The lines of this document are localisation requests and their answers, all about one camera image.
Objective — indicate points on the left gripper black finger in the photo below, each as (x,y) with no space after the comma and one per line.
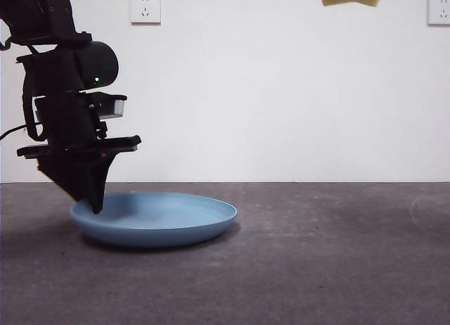
(98,181)
(67,177)

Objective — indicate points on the light blue round plate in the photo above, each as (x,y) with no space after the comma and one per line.
(158,230)

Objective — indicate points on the pale grey camera box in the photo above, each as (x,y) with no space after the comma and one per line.
(116,108)

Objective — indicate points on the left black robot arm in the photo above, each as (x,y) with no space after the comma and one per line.
(42,19)

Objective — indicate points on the white wall socket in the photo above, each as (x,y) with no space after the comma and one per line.
(439,10)
(146,8)

